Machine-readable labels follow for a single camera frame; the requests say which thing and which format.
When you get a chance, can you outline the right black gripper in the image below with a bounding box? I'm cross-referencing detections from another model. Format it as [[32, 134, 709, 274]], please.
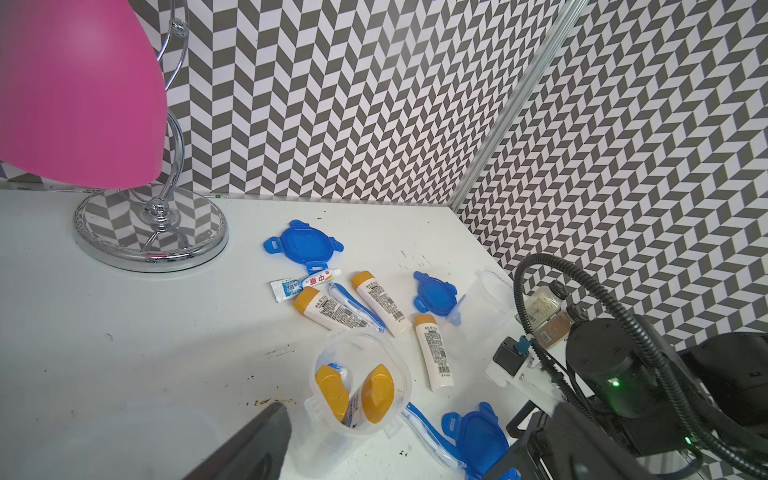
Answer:
[[483, 403, 648, 479]]

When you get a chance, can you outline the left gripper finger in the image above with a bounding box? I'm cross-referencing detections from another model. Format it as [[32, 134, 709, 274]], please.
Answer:
[[185, 402, 292, 480]]

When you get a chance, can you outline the blue lid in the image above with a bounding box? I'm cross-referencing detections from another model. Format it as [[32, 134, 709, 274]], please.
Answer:
[[263, 220, 344, 274], [413, 272, 462, 327], [441, 402, 509, 479]]

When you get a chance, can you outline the white bottle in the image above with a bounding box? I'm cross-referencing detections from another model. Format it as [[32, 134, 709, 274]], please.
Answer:
[[315, 365, 349, 422], [413, 314, 454, 391], [293, 287, 377, 332], [351, 271, 411, 337], [360, 364, 395, 424]]

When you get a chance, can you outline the blue toothbrush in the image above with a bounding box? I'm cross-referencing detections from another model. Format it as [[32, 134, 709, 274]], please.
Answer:
[[401, 402, 468, 477], [327, 362, 349, 379], [328, 281, 387, 333]]

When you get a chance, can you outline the clear cup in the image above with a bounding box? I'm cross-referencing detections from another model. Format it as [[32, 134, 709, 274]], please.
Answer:
[[442, 270, 523, 360], [289, 329, 413, 478]]

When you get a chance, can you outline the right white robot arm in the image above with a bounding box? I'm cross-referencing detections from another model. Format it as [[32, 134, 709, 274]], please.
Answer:
[[487, 253, 767, 479]]

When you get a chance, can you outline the brown spice jar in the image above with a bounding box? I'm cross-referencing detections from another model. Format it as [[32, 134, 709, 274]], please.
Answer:
[[534, 304, 589, 350]]

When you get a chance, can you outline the green herb spice jar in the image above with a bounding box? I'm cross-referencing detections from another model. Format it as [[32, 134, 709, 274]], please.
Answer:
[[525, 280, 569, 330]]

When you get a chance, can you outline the white bottle by cup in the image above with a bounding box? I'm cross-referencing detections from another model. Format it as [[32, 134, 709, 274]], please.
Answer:
[[413, 314, 454, 391]]

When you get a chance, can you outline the toothpaste tube back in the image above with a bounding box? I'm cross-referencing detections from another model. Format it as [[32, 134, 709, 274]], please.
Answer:
[[269, 269, 342, 303]]

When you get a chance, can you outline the blue toothbrush back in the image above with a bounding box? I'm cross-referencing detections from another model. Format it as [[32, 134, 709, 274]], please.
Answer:
[[328, 281, 387, 333]]

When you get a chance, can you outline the blue lid under cup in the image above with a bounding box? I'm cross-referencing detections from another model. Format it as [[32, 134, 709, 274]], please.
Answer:
[[413, 272, 462, 327]]

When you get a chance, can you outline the chrome glass holder stand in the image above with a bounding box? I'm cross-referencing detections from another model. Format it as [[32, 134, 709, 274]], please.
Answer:
[[73, 0, 230, 274]]

